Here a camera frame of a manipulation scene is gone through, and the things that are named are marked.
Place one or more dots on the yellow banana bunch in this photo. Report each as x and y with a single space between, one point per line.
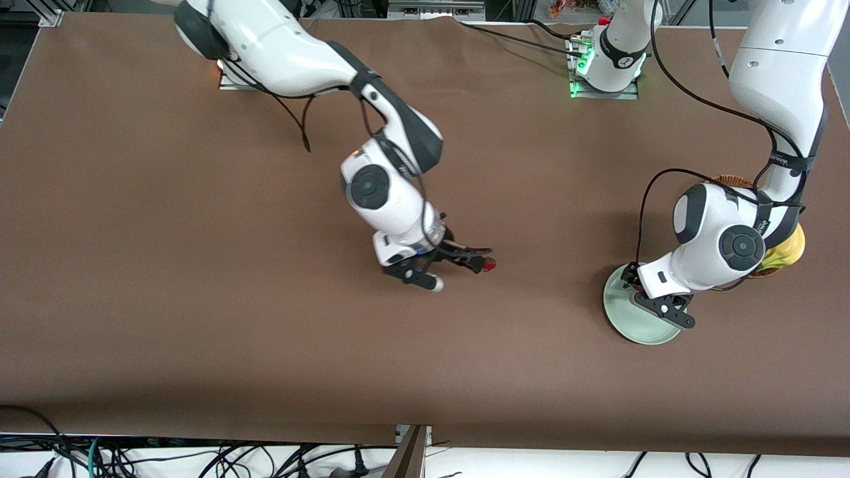
790 252

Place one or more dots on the metal stand bracket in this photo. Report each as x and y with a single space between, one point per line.
400 433

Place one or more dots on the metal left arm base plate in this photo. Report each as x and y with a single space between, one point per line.
627 96

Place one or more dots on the brown wicker basket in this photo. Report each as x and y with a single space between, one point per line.
734 179

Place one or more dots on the orange red background object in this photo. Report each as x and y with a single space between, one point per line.
561 8

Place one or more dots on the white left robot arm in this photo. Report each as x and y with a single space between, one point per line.
777 79

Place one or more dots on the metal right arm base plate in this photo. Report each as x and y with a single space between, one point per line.
229 83

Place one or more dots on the large table cover sheet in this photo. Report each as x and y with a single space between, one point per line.
465 365

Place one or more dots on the brown stand post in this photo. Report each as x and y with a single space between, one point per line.
405 461

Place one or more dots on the light green round plate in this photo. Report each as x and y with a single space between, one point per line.
621 318

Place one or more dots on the aluminium frame profile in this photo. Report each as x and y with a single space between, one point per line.
52 18

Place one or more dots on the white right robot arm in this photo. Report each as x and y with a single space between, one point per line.
279 46

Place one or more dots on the grey metal device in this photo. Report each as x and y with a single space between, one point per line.
431 10

